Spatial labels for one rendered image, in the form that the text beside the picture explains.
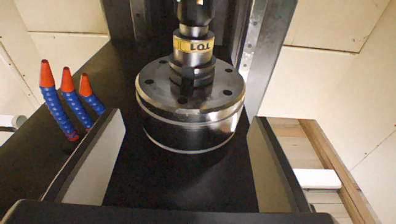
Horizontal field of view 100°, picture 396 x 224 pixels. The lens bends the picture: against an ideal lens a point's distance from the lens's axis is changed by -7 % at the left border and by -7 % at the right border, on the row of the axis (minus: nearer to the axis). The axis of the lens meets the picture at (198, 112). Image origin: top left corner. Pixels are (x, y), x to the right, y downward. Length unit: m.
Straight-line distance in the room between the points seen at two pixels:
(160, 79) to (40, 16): 1.20
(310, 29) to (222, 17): 0.61
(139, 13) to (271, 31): 0.48
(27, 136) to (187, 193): 0.30
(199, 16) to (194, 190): 0.22
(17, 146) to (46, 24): 1.06
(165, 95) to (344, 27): 1.23
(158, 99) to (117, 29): 0.60
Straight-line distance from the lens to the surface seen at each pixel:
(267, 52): 0.80
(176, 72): 0.24
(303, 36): 1.25
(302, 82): 1.42
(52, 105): 0.30
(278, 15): 0.76
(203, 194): 0.28
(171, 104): 0.21
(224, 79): 0.26
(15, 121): 1.08
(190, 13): 0.21
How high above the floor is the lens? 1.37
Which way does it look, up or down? 41 degrees up
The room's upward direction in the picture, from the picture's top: 175 degrees counter-clockwise
